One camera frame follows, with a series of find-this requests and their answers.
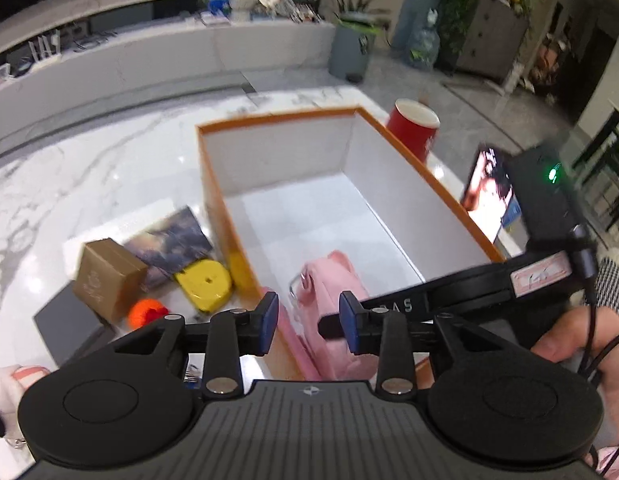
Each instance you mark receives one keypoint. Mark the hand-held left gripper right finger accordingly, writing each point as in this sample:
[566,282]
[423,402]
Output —
[349,325]

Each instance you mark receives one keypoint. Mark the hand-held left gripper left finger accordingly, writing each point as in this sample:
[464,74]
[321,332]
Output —
[269,322]

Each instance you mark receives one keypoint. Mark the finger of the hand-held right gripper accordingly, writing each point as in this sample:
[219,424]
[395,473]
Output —
[329,325]

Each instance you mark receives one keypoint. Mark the pink bag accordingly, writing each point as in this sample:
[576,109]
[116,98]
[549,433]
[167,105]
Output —
[329,280]

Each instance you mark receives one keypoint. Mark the yellow tape measure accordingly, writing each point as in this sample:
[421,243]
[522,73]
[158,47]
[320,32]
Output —
[204,285]

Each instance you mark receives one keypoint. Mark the orange crochet ball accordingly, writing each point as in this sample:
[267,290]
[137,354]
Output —
[144,312]

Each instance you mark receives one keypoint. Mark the orange cardboard box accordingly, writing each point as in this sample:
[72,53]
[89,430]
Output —
[289,160]

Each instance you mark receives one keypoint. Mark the person's right hand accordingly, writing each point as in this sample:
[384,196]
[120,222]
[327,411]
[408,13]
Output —
[609,350]

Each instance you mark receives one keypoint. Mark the smartphone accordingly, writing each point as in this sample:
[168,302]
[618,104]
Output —
[489,190]

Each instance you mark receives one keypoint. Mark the black chair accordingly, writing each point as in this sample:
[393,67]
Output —
[604,160]

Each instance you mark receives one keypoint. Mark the houndstooth cushion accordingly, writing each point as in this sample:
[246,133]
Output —
[614,280]

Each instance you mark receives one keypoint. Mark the dark picture book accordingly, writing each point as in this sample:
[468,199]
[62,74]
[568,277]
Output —
[174,240]

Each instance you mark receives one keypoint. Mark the red paper cup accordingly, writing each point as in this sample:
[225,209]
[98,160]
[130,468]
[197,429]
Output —
[409,130]

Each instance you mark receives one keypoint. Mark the gold cardboard box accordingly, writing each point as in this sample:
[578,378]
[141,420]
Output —
[107,280]

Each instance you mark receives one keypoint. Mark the grey drawer cabinet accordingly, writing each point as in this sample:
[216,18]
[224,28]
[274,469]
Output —
[492,35]

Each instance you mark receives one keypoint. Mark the large water bottle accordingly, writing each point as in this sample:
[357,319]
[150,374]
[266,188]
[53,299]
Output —
[423,45]

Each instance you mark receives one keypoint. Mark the dark grey flat box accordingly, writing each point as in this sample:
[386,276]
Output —
[64,325]

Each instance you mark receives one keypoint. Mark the tall green leafy plant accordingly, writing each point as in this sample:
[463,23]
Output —
[459,5]

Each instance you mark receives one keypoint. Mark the potted plant in grey pot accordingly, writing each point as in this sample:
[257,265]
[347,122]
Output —
[349,50]

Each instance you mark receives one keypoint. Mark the white plush toy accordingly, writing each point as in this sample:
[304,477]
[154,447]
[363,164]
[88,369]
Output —
[4,390]

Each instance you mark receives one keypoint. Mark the white tv console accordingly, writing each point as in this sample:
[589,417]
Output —
[139,60]

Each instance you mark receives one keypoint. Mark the white router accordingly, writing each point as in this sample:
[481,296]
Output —
[44,52]

